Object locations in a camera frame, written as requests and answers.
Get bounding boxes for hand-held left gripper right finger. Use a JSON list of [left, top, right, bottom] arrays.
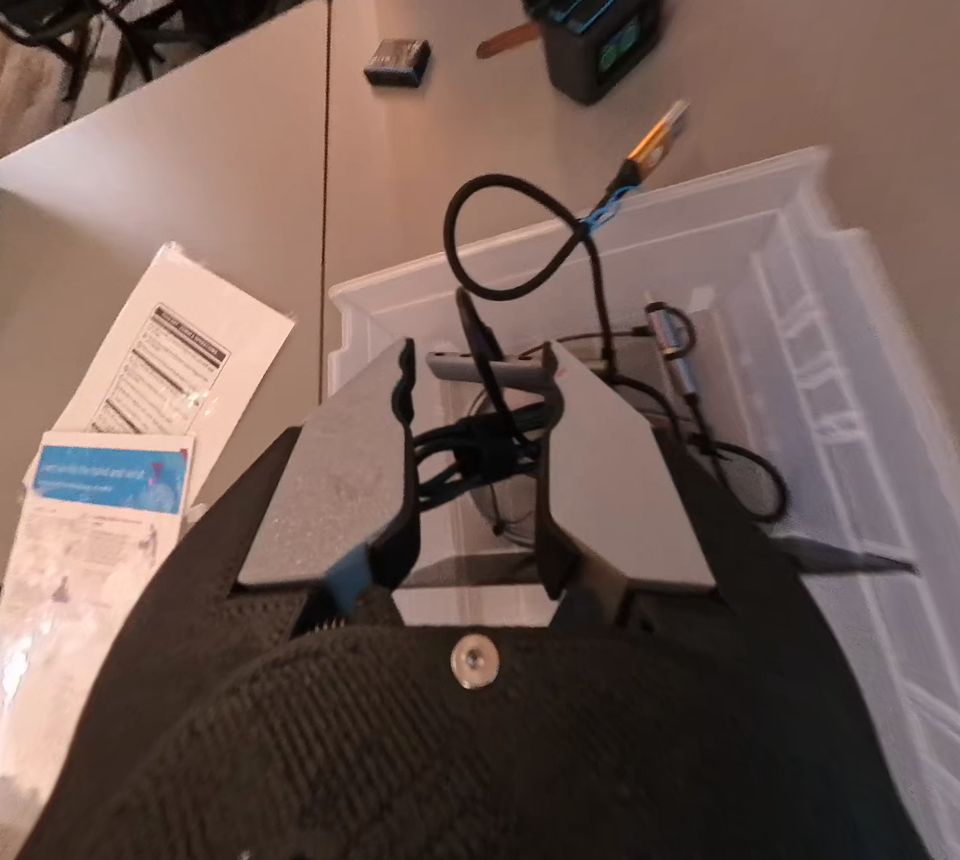
[[536, 341, 717, 625]]

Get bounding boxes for black camera battery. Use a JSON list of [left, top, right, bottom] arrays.
[[363, 38, 434, 90]]

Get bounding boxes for white instruction sheet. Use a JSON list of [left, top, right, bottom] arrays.
[[52, 241, 297, 441]]

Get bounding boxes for brown wooden stick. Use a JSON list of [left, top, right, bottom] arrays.
[[476, 20, 541, 60]]

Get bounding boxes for illustrated instruction leaflet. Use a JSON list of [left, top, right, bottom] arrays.
[[0, 428, 200, 801]]

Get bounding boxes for black usb cable gold plug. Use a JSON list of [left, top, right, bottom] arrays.
[[442, 98, 691, 419]]

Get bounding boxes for grey usb hub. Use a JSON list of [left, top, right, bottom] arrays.
[[426, 305, 725, 396]]

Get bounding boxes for black battery charger case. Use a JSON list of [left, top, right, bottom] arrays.
[[510, 0, 672, 107]]

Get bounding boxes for coiled black cable bundle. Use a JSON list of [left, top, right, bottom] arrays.
[[412, 401, 558, 510]]

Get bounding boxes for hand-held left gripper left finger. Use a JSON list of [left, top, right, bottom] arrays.
[[236, 338, 423, 615]]

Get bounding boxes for short cable silver connectors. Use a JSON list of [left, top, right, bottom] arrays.
[[525, 301, 789, 524]]

